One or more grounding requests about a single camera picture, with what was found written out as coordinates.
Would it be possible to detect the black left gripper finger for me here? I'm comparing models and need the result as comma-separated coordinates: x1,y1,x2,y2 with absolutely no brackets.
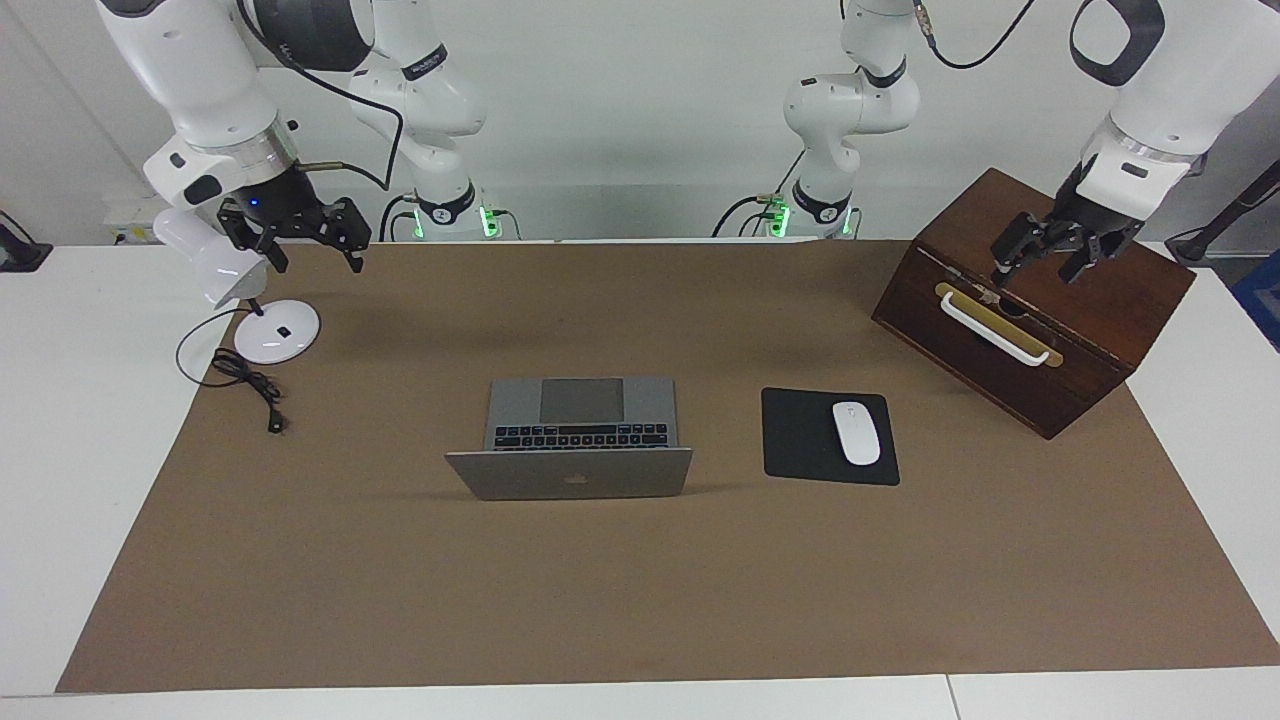
1060,235,1136,285
990,212,1051,291

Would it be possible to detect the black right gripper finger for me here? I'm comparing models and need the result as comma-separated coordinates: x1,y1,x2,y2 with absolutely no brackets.
322,197,373,273
218,200,291,275

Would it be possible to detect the grey aluminium laptop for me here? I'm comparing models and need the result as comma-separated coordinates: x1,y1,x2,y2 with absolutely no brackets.
445,377,694,501

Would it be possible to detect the dark brown wooden box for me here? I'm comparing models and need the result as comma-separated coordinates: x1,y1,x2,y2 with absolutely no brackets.
871,167,1197,441

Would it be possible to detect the white desk lamp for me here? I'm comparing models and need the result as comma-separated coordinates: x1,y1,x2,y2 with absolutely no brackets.
152,205,322,366

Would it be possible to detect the white power strip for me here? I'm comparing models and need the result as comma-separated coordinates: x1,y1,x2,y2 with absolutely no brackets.
105,195,201,246

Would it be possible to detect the black tripod leg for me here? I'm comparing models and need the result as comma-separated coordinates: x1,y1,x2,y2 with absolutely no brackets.
1165,160,1280,266

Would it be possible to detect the black stand foot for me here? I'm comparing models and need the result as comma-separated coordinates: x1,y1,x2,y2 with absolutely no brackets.
0,210,53,273

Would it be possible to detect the white computer mouse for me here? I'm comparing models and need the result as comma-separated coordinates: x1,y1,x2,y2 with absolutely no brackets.
832,401,882,467

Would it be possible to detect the black mouse pad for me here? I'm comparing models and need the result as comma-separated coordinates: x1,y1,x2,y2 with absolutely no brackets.
761,388,901,487

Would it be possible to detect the brown table mat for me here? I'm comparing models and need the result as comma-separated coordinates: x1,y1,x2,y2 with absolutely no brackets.
55,240,1280,694

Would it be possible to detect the black right base cable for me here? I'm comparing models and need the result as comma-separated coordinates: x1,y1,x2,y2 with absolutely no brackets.
378,193,421,242

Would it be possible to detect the black base cable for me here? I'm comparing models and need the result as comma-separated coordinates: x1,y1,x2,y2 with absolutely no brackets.
378,193,421,242
712,150,806,238

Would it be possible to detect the brass handle plate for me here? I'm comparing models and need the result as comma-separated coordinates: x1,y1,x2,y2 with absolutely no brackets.
935,283,1064,369

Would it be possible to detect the white box handle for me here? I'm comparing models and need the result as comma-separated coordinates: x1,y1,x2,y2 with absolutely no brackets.
940,291,1051,367

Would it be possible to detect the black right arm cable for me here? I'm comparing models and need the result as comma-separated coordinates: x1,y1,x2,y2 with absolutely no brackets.
235,0,406,191

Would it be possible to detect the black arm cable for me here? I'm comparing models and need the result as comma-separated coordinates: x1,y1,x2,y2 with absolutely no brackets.
915,0,1036,71
235,0,406,191

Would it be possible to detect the black lamp power cable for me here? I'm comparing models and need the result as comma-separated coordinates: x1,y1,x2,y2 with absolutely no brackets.
176,307,289,435

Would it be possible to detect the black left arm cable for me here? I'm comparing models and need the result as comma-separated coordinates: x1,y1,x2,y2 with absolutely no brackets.
915,0,1036,71

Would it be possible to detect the black left base cable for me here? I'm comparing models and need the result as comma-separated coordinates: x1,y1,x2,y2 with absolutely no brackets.
712,150,806,238

